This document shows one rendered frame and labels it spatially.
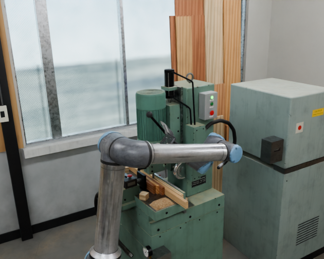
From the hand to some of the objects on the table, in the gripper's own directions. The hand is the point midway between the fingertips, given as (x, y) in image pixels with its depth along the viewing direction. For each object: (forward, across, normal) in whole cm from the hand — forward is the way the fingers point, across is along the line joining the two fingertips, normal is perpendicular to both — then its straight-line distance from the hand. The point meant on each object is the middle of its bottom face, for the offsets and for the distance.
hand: (152, 132), depth 192 cm
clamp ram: (-5, +30, +32) cm, 44 cm away
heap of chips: (-25, +29, +17) cm, 42 cm away
